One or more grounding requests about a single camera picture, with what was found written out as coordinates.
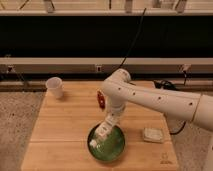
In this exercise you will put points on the green ceramic bowl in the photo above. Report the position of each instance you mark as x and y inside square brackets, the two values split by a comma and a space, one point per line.
[109, 150]

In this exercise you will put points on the white plastic bottle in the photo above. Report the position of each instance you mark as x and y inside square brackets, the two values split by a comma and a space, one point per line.
[101, 133]

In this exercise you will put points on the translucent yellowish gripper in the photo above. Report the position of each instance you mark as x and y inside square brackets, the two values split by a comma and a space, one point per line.
[112, 119]

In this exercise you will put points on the red small object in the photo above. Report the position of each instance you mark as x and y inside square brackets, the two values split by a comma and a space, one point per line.
[101, 99]

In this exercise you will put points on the wall power outlet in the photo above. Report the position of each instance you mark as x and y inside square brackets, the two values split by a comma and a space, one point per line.
[99, 69]

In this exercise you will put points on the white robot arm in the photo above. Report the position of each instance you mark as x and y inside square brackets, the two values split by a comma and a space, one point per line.
[192, 107]

